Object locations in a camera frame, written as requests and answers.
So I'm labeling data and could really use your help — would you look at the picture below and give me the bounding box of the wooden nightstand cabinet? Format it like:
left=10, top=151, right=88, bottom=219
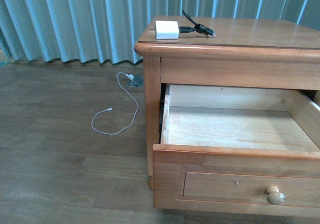
left=134, top=17, right=320, bottom=176

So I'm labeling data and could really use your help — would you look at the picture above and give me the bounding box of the black usb cable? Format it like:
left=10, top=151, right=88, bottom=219
left=178, top=10, right=216, bottom=38

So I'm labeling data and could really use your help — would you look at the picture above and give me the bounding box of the wooden drawer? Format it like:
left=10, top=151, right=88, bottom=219
left=153, top=85, right=320, bottom=218

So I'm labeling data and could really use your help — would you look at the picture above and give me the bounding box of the white charging cable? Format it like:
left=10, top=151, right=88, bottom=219
left=91, top=72, right=140, bottom=136

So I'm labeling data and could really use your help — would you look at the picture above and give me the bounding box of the pale green curtain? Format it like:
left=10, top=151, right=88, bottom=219
left=0, top=0, right=320, bottom=63

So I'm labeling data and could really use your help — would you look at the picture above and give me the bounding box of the white charger adapter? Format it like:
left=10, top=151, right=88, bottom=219
left=148, top=20, right=180, bottom=40

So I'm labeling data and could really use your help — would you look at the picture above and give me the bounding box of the open floor socket box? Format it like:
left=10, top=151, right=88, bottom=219
left=127, top=75, right=144, bottom=87

